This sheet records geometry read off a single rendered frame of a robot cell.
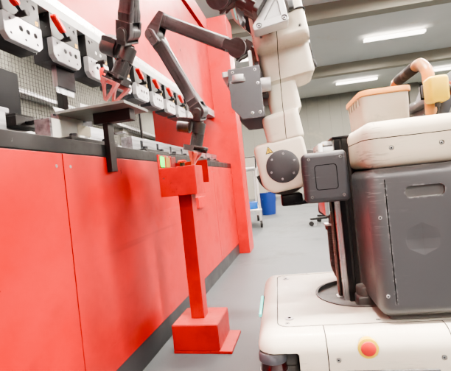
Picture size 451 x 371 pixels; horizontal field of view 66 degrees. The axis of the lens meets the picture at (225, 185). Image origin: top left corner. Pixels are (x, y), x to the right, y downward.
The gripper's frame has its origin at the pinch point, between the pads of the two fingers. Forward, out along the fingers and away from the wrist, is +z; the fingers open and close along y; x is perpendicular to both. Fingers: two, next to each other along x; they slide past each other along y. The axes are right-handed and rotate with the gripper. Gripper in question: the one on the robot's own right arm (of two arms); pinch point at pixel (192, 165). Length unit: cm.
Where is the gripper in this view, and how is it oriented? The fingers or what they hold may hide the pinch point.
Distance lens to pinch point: 157.8
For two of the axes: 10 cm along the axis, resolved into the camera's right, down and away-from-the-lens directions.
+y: -9.6, -1.7, 2.1
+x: -2.2, 0.2, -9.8
